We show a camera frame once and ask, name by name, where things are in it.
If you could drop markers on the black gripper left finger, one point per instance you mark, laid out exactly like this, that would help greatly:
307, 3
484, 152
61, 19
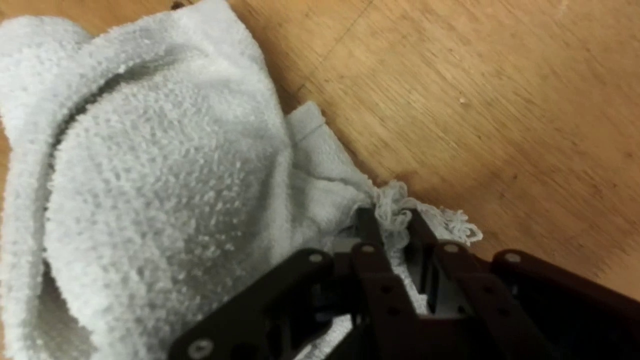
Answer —
286, 313

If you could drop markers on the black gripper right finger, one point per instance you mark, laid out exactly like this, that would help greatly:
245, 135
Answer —
533, 313

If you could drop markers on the white cloth rag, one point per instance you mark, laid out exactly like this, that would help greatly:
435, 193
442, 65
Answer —
161, 187

